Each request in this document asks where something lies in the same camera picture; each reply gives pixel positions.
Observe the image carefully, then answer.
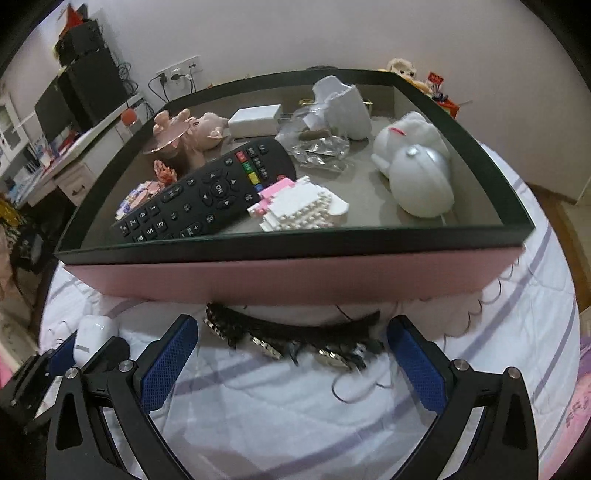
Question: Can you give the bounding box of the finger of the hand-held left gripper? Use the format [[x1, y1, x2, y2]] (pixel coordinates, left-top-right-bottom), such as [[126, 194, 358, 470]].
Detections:
[[85, 336, 131, 376], [44, 339, 79, 377]]

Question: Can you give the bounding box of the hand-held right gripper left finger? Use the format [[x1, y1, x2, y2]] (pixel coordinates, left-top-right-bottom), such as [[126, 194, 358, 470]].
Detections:
[[46, 314, 199, 480]]

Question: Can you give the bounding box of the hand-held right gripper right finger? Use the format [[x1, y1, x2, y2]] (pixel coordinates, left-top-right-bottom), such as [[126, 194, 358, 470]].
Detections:
[[387, 315, 542, 480]]

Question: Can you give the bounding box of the white earbuds case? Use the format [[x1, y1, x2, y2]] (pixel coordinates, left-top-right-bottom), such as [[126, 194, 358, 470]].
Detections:
[[72, 315, 120, 366]]

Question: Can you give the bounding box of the black flower hair clip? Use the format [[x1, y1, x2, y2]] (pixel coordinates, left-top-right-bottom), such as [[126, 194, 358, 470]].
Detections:
[[203, 301, 383, 371]]

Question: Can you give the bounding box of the pink box with dark rim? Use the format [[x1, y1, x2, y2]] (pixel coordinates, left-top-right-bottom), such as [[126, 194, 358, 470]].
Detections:
[[54, 68, 536, 305]]

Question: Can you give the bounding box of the pink block packet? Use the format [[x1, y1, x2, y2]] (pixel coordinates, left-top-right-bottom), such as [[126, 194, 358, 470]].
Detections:
[[115, 179, 163, 217]]

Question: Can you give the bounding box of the black remote control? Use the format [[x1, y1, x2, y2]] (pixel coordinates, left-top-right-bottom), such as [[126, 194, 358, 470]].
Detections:
[[112, 137, 297, 244]]

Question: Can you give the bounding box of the white computer mouse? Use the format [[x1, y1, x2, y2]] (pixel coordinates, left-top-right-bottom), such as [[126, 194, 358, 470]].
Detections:
[[389, 143, 455, 219]]

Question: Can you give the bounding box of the pink round mirror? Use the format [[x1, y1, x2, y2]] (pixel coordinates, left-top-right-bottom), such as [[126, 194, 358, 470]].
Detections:
[[142, 122, 188, 155]]

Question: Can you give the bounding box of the white rabbit toy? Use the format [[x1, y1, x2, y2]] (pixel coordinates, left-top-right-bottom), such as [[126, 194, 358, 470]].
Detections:
[[372, 111, 452, 178]]

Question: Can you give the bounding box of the clear plastic bag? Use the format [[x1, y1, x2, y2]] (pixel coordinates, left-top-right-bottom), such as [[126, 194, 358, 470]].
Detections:
[[276, 105, 351, 171]]

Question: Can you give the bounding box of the white small square box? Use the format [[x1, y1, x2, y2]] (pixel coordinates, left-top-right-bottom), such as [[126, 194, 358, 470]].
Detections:
[[228, 104, 283, 139]]

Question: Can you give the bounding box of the white striped blanket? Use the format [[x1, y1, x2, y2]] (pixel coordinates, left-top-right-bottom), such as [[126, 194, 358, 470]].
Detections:
[[37, 138, 580, 480]]

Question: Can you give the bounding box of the white desk with drawers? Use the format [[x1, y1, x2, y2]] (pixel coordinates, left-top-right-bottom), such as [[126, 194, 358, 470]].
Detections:
[[0, 95, 144, 208]]

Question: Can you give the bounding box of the orange small figurine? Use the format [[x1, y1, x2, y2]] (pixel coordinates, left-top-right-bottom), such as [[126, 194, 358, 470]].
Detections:
[[154, 159, 180, 186]]

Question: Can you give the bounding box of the pink white block model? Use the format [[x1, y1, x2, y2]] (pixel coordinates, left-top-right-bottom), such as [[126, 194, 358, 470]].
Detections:
[[247, 176, 348, 232]]

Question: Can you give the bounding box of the clear bottle with orange cap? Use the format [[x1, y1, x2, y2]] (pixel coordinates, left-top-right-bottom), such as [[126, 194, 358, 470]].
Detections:
[[120, 107, 140, 139]]

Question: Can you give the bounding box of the pink pig doll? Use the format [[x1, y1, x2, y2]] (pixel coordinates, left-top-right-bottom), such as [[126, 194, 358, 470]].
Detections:
[[153, 109, 230, 153]]

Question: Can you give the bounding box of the black monitor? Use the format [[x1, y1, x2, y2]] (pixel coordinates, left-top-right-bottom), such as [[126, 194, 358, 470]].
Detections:
[[34, 84, 78, 145]]

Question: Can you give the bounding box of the white plug-in device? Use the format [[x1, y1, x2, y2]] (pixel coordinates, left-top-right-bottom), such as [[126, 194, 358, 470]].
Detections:
[[313, 75, 372, 140]]

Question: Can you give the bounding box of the black speaker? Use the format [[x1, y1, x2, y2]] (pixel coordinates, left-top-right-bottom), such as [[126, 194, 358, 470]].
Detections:
[[55, 34, 129, 132]]

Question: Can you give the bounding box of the cream plush doll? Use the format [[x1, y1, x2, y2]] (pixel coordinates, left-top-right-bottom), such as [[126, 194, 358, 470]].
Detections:
[[387, 58, 420, 79]]

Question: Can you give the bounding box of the black power cable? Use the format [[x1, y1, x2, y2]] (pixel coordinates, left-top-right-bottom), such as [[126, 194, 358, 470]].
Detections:
[[148, 71, 171, 102]]

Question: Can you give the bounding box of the white wall socket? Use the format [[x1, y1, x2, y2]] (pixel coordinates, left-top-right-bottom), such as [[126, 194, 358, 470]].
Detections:
[[154, 55, 200, 85]]

